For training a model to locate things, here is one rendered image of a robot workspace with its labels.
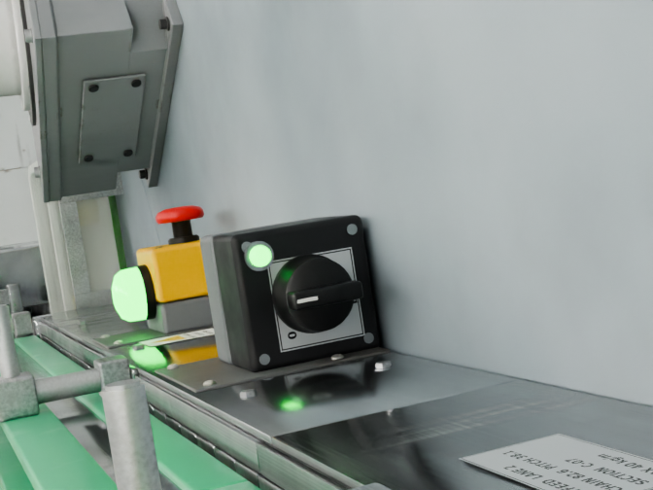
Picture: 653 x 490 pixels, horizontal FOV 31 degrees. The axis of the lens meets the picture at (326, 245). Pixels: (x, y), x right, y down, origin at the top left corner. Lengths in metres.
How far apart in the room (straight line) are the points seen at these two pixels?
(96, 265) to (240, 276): 0.78
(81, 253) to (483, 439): 1.03
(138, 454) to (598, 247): 0.22
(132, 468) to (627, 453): 0.16
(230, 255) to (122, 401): 0.35
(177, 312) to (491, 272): 0.43
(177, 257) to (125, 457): 0.62
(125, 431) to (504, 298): 0.27
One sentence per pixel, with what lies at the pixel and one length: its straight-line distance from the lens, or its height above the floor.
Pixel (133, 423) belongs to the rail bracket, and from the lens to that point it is 0.33.
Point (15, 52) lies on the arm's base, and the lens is 1.14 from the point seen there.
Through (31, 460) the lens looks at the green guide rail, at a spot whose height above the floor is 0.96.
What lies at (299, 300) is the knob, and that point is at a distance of 0.63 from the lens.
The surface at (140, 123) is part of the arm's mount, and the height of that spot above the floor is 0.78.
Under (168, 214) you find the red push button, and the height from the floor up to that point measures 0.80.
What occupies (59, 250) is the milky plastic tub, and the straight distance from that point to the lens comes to 1.42.
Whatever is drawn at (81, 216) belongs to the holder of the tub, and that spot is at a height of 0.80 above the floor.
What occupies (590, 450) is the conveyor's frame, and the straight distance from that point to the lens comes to 0.40.
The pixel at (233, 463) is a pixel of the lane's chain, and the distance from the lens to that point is 0.55.
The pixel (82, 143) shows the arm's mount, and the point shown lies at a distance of 1.14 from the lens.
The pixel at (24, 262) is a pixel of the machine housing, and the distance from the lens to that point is 2.23.
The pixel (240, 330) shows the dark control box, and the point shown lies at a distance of 0.67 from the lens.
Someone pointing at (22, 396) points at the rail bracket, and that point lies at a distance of 0.78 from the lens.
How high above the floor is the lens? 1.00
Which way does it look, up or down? 19 degrees down
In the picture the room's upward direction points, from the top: 100 degrees counter-clockwise
